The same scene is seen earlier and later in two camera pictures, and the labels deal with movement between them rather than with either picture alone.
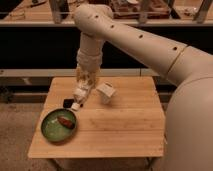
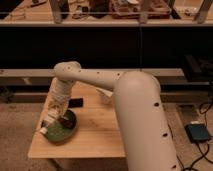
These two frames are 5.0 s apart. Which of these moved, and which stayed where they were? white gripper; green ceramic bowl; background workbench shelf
Moved: white gripper
Stayed: background workbench shelf; green ceramic bowl
